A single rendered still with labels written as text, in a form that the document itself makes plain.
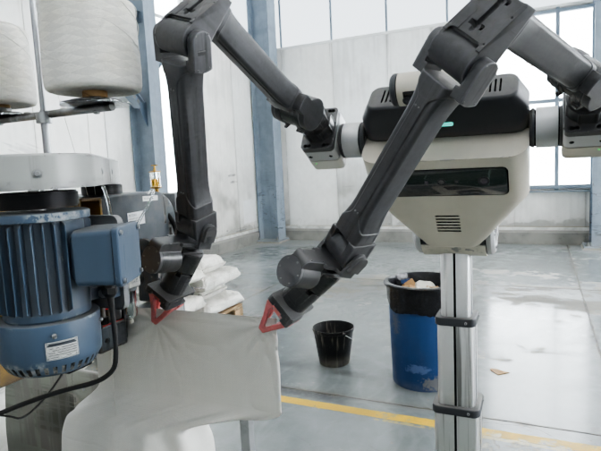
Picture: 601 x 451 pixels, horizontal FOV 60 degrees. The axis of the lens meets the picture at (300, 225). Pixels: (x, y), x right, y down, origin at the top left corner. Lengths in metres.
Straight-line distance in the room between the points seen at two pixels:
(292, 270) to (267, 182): 8.93
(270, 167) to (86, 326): 8.99
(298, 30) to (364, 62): 1.43
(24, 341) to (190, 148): 0.43
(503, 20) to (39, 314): 0.77
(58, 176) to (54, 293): 0.17
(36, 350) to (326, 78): 9.03
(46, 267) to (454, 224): 0.95
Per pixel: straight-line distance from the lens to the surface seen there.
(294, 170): 9.83
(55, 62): 0.97
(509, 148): 1.23
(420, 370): 3.29
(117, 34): 0.97
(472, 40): 0.79
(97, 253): 0.82
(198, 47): 0.93
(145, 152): 7.20
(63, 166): 0.82
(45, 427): 2.18
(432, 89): 0.79
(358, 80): 9.46
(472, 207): 1.32
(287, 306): 0.99
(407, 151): 0.82
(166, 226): 1.32
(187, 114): 0.98
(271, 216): 9.84
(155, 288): 1.15
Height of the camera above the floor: 1.38
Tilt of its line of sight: 6 degrees down
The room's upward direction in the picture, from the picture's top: 3 degrees counter-clockwise
